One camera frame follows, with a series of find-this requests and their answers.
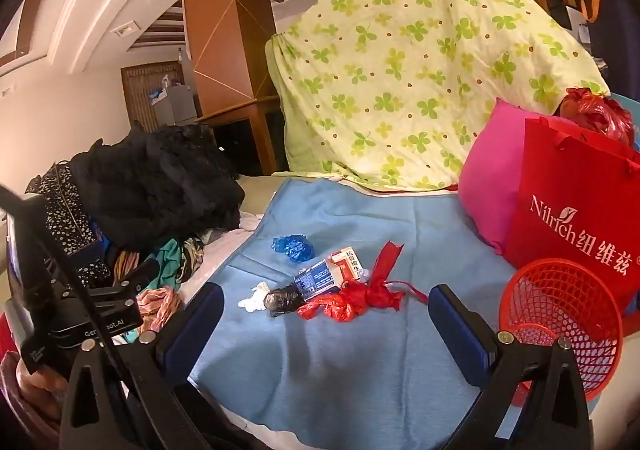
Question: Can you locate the wooden lattice door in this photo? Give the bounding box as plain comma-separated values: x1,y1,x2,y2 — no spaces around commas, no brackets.
120,60,186,131

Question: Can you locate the green clover print quilt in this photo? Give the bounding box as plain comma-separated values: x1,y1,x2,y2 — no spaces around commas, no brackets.
265,0,611,193

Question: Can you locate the beige cushion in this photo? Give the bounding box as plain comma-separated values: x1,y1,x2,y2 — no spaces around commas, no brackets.
235,175,288,225

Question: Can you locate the red paper shopping bag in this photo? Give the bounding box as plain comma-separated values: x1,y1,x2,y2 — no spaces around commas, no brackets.
502,117,640,315

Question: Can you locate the person's left hand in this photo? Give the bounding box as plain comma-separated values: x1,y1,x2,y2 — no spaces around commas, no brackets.
14,357,71,423

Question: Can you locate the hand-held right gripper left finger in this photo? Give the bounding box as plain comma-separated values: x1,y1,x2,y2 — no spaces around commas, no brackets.
59,282,226,450

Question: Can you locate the white crumpled tissue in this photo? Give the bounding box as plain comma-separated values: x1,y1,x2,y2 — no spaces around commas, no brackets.
237,281,273,313

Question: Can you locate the grey box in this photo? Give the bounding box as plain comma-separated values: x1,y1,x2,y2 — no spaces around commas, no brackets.
152,82,198,127

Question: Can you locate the light pink bed sheet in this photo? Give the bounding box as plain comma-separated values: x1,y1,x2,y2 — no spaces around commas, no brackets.
175,210,266,291

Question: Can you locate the wooden pillar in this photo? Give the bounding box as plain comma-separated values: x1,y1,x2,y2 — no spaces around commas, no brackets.
181,0,281,175

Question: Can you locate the teal garment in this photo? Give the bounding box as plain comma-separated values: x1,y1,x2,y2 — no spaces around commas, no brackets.
150,237,201,291

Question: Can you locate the large red plastic bag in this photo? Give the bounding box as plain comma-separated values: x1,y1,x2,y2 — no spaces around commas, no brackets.
557,87,636,148

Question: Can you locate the black crumpled plastic bag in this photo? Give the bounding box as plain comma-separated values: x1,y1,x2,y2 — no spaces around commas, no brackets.
263,284,304,318

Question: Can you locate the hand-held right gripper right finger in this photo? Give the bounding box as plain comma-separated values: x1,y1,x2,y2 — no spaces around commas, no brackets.
428,284,598,450

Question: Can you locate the black garment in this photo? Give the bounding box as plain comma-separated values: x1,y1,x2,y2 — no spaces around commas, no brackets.
70,122,246,251

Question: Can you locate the light blue blanket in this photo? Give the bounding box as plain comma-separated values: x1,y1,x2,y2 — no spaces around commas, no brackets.
187,178,531,446

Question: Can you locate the red and white carton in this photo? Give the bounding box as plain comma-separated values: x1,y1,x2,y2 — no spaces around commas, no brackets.
327,247,368,288

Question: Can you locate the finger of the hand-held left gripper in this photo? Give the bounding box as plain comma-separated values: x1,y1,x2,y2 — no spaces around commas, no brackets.
107,259,161,303

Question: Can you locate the orange pink cloth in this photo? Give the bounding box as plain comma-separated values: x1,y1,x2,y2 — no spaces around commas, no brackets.
136,287,182,331

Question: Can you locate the blue printed carton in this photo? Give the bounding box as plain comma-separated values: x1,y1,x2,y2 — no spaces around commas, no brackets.
294,260,341,301

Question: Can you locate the red mesh plastic basket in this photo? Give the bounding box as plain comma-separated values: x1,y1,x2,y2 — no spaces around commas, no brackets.
498,258,624,406

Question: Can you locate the red knotted plastic bag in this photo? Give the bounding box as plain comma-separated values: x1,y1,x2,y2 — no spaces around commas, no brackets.
350,241,429,313

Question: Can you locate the dark floral garment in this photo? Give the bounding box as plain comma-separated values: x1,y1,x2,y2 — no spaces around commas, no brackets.
25,162,111,281

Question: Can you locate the magenta pillow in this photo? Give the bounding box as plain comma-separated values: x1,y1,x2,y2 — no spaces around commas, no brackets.
457,98,576,255

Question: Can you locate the dark bag with orange strap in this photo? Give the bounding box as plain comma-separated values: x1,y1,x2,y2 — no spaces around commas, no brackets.
577,0,640,95

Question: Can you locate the red crumpled plastic bag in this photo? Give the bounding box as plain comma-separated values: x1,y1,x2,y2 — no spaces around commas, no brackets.
297,292,373,324

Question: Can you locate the blue plastic bag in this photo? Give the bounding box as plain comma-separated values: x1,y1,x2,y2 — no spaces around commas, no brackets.
271,234,316,265

